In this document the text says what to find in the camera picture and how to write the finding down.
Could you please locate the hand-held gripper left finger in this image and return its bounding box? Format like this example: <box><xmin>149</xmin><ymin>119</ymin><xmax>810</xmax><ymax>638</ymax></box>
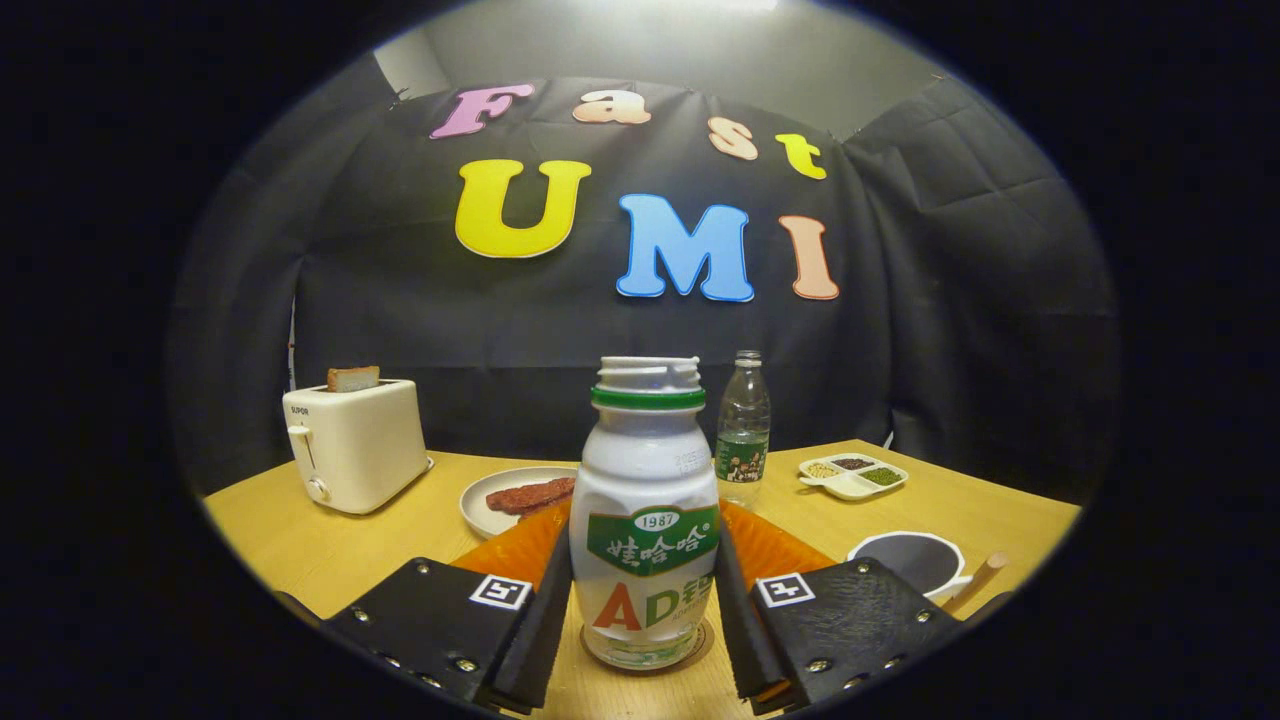
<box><xmin>325</xmin><ymin>500</ymin><xmax>576</xmax><ymax>716</ymax></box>

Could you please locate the wooden table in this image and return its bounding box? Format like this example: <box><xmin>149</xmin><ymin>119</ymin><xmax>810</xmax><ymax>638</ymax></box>
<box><xmin>203</xmin><ymin>438</ymin><xmax>1083</xmax><ymax>720</ymax></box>

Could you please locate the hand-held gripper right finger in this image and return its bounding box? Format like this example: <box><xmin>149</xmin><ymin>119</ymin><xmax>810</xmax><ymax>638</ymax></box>
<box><xmin>715</xmin><ymin>498</ymin><xmax>966</xmax><ymax>716</ymax></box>

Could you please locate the clear plastic water bottle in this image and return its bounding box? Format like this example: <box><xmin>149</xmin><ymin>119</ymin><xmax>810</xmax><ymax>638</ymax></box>
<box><xmin>714</xmin><ymin>350</ymin><xmax>772</xmax><ymax>511</ymax></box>

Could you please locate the round white plate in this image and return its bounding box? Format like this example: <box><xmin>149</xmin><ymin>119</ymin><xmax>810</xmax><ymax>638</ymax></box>
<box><xmin>459</xmin><ymin>466</ymin><xmax>581</xmax><ymax>541</ymax></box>

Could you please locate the cream toaster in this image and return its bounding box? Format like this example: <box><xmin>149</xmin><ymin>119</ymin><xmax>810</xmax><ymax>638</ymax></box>
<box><xmin>282</xmin><ymin>378</ymin><xmax>435</xmax><ymax>516</ymax></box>

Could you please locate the round cork coaster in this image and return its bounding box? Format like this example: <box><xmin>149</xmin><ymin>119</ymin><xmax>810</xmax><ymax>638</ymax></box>
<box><xmin>578</xmin><ymin>620</ymin><xmax>716</xmax><ymax>676</ymax></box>

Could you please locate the white divided condiment dish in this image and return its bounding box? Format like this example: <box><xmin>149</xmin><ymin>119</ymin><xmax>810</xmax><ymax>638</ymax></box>
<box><xmin>797</xmin><ymin>453</ymin><xmax>910</xmax><ymax>501</ymax></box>

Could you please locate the white juice bottle green label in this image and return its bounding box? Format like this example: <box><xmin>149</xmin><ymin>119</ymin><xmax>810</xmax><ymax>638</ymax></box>
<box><xmin>569</xmin><ymin>356</ymin><xmax>722</xmax><ymax>671</ymax></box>

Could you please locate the white cup wooden handle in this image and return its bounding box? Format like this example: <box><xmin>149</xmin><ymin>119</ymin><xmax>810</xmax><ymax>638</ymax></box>
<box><xmin>847</xmin><ymin>531</ymin><xmax>1009</xmax><ymax>613</ymax></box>

